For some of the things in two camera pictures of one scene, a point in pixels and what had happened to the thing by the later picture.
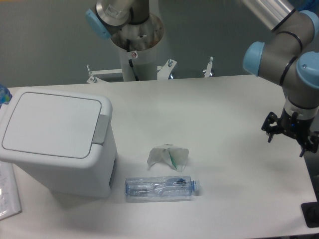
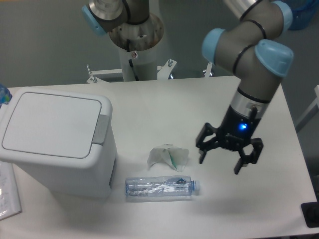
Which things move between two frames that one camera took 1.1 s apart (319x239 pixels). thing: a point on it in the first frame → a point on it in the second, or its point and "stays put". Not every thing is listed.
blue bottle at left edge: (5, 95) stays put
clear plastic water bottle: (171, 188) stays put
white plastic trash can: (66, 139) stays put
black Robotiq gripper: (288, 124) → (237, 128)
